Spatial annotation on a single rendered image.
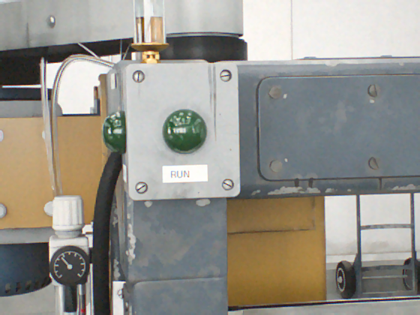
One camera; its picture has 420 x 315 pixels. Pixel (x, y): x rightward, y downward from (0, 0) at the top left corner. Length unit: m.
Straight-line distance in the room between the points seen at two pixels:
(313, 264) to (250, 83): 0.37
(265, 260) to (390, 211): 5.32
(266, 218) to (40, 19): 0.30
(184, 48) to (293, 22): 5.29
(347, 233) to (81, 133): 5.24
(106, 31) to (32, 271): 0.36
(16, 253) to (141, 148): 0.50
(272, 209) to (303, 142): 0.26
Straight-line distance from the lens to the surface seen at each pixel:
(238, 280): 0.93
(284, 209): 0.88
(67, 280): 0.81
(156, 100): 0.56
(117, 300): 0.82
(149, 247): 0.61
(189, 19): 0.73
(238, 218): 0.87
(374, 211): 6.20
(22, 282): 1.05
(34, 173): 0.99
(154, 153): 0.56
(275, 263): 0.94
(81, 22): 0.83
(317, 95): 0.63
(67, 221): 0.82
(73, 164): 0.98
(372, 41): 6.18
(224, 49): 0.73
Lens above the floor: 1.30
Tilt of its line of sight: 3 degrees down
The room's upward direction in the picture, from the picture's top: 1 degrees counter-clockwise
